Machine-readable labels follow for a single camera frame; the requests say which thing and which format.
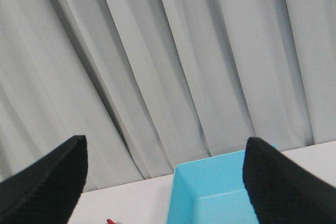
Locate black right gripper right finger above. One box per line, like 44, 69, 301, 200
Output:
243, 137, 335, 223

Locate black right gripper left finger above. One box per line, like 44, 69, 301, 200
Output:
1, 135, 88, 223

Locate blue plastic box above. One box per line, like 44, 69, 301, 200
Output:
166, 150, 258, 223

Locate red button lying back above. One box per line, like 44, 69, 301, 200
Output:
106, 219, 116, 224

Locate grey curtain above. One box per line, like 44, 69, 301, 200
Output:
1, 0, 335, 191

